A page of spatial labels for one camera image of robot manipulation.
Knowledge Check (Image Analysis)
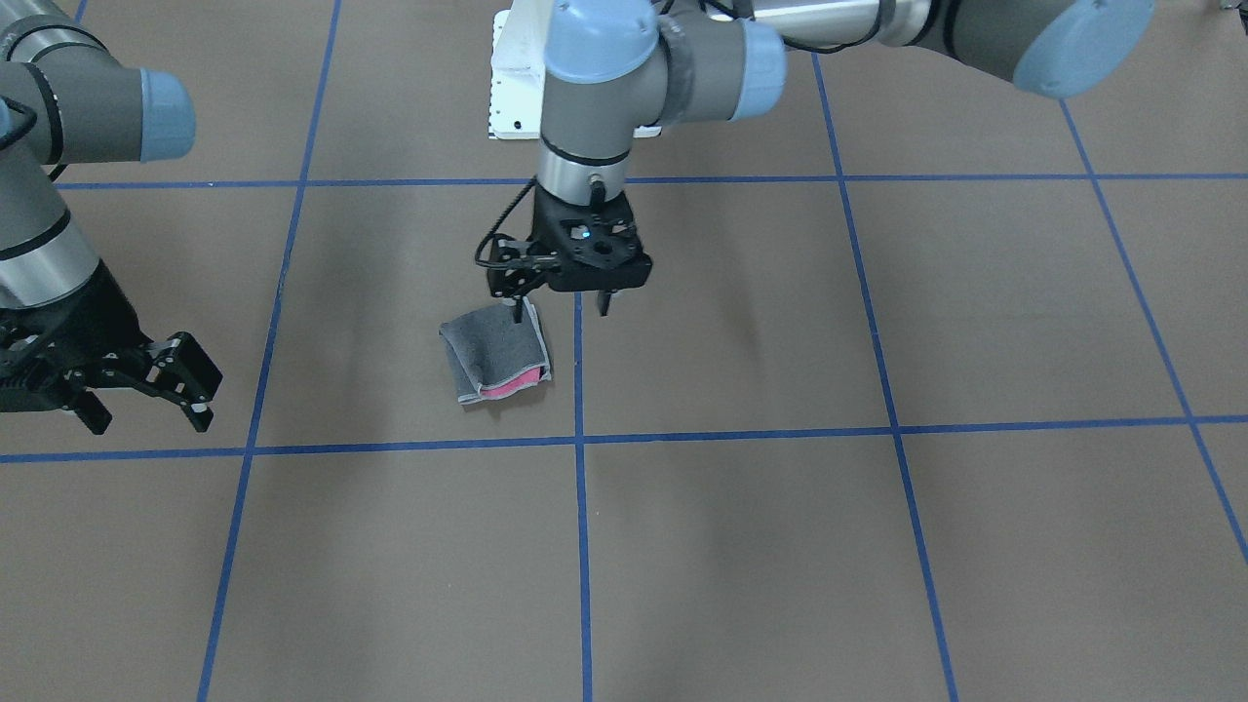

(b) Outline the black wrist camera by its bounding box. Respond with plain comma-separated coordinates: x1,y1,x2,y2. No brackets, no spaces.
533,189,651,294
1,310,74,413

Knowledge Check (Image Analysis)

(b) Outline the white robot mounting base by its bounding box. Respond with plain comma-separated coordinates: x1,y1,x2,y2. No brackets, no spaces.
489,1,660,139

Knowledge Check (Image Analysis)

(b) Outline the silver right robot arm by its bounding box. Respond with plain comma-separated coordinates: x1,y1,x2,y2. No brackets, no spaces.
1,1,222,435

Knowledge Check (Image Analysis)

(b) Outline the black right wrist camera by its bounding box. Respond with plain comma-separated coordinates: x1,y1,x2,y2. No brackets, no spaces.
1,310,74,413

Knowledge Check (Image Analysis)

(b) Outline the pink towel with grey edge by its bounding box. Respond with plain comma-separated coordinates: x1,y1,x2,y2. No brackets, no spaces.
441,299,553,406

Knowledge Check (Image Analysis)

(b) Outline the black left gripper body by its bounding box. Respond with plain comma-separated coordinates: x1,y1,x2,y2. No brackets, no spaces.
487,181,587,299

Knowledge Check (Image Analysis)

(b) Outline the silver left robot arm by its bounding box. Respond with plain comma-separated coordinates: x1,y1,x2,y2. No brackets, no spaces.
474,1,1154,321

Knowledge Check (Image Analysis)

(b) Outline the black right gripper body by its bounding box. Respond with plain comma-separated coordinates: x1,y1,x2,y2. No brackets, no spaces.
31,264,223,408

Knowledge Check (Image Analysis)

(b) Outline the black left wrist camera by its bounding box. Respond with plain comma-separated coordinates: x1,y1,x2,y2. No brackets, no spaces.
533,189,651,294

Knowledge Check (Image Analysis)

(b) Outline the brown paper table cover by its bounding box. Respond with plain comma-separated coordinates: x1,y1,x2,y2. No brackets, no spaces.
1,1,1247,701

